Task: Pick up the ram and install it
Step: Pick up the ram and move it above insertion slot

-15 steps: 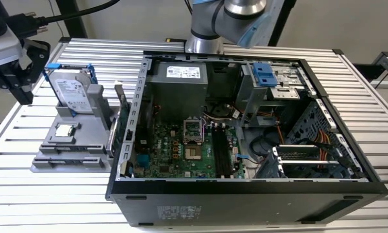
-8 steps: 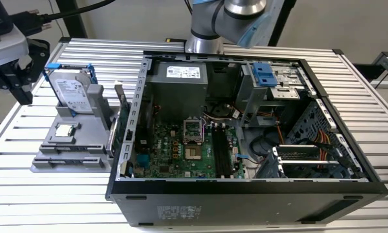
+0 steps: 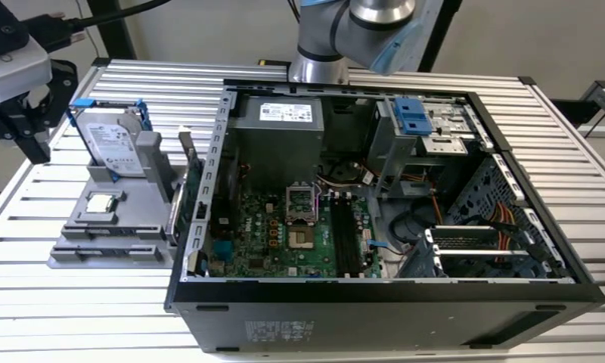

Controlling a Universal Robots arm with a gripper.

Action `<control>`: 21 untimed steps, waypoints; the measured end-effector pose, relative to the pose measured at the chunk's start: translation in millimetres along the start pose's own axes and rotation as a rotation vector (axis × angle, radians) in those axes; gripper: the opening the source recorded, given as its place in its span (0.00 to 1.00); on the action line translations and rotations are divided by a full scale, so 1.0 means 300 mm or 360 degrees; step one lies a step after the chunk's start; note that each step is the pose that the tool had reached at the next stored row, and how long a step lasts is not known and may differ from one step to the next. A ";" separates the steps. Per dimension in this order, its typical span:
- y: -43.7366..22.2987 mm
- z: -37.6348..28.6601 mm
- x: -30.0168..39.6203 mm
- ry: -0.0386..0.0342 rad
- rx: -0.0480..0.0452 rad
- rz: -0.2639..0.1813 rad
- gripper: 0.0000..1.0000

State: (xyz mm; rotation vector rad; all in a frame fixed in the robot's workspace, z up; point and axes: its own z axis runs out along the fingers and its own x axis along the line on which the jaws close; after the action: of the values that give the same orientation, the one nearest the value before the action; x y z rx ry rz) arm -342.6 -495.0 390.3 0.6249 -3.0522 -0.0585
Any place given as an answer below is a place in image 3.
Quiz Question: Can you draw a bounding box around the black open PC case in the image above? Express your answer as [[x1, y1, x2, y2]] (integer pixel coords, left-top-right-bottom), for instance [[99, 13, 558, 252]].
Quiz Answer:
[[164, 77, 605, 355]]

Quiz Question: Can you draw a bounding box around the grey metal disk bay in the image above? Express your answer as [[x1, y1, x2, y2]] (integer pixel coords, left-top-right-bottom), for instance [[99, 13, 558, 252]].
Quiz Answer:
[[398, 225, 536, 279]]

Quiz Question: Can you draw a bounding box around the silver CPU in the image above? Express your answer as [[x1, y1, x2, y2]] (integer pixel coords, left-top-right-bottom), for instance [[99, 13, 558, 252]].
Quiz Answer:
[[83, 193, 117, 213]]

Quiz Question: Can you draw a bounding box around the black round cooling fan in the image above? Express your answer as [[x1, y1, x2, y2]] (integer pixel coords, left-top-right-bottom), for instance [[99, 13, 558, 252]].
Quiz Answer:
[[327, 160, 372, 186]]

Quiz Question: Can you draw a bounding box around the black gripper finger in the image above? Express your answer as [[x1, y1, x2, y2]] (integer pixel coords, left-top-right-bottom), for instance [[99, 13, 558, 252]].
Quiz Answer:
[[29, 58, 81, 166], [0, 101, 35, 164]]

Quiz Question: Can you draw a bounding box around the metal socket cover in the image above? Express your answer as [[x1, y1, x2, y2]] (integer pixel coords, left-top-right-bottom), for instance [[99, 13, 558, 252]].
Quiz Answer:
[[286, 183, 318, 225]]

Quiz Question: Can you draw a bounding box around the blue plastic drive latch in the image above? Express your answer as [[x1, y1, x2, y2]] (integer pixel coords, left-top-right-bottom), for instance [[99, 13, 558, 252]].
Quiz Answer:
[[392, 97, 432, 135]]

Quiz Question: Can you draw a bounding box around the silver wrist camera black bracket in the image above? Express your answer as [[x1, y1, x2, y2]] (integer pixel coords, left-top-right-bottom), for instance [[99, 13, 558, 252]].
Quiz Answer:
[[0, 0, 52, 104]]

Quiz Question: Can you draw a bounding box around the black cable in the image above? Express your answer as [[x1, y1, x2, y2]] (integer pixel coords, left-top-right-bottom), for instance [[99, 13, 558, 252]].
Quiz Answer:
[[23, 0, 172, 52]]

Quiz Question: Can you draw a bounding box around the hard disk in blue carrier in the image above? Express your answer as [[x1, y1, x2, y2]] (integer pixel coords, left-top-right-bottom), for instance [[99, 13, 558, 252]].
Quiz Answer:
[[60, 96, 156, 182]]

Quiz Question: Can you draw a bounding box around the CPU socket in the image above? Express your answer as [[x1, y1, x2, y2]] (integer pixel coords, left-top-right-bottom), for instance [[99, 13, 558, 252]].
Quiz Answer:
[[287, 225, 320, 250]]

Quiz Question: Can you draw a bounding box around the green motherboard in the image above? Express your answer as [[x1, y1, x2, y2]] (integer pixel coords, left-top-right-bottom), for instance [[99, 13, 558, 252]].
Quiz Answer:
[[205, 191, 384, 279]]

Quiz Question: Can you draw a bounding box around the orange wire bundle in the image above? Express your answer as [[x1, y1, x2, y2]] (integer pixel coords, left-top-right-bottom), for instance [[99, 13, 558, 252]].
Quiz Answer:
[[491, 203, 519, 254]]

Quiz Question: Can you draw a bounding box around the grey parts rack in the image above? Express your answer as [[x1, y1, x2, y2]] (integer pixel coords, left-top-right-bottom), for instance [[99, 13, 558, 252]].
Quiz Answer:
[[48, 130, 205, 270]]

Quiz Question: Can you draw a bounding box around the black frame post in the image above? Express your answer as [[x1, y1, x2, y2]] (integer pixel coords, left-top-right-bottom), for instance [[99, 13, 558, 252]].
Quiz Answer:
[[88, 0, 137, 61], [418, 0, 463, 73]]

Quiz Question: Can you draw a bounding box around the black RAM slot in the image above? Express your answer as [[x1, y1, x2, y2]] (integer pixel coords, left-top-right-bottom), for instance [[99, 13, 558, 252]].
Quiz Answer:
[[343, 192, 366, 279], [331, 192, 354, 278]]

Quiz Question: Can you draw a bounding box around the grey power supply unit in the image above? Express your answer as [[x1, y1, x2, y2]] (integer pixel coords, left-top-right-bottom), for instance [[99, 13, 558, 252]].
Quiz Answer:
[[229, 94, 327, 190]]

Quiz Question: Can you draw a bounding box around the green graphics card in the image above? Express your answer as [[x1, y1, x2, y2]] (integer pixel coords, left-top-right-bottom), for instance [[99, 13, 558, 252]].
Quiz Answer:
[[165, 126, 205, 243]]

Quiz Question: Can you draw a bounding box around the grey metal drive bay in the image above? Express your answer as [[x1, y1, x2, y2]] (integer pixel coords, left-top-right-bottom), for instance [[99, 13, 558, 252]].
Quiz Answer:
[[371, 96, 479, 190]]

